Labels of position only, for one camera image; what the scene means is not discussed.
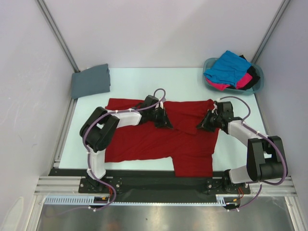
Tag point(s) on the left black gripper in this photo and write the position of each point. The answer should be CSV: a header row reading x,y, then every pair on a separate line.
x,y
164,121

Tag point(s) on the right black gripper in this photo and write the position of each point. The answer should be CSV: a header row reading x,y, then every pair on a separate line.
x,y
203,124

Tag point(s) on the red t shirt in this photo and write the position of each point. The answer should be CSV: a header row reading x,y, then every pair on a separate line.
x,y
190,148

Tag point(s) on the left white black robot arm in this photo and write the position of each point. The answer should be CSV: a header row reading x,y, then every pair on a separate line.
x,y
99,129

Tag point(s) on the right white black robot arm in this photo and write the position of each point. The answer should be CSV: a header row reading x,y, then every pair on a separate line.
x,y
265,158

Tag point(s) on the teal plastic basket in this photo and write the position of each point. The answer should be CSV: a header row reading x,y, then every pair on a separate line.
x,y
210,62

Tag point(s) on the blue t shirt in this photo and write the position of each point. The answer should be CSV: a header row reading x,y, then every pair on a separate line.
x,y
229,68

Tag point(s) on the pink t shirt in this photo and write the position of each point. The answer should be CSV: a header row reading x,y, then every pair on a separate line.
x,y
240,84

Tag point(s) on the black t shirt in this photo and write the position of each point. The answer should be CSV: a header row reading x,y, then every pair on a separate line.
x,y
254,83

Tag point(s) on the folded grey t shirt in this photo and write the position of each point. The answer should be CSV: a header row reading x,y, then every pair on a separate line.
x,y
94,80

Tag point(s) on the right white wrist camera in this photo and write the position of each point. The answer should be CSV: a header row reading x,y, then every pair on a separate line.
x,y
215,108

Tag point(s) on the right white cable duct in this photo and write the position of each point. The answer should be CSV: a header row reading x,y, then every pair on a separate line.
x,y
229,199

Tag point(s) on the white cable duct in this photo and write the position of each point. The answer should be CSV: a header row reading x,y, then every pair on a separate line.
x,y
76,200
229,199

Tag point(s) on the right aluminium corner post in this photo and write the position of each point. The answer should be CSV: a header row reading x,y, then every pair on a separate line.
x,y
271,29

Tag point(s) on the aluminium corner post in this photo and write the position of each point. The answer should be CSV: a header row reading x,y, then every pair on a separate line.
x,y
57,33
271,29

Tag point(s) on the aluminium front rail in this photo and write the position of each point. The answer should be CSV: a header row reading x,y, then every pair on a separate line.
x,y
69,185

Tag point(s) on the left white cable duct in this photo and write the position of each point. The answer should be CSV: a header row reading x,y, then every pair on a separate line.
x,y
76,200

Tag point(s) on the left aluminium corner post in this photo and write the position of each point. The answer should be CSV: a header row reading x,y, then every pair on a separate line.
x,y
57,33

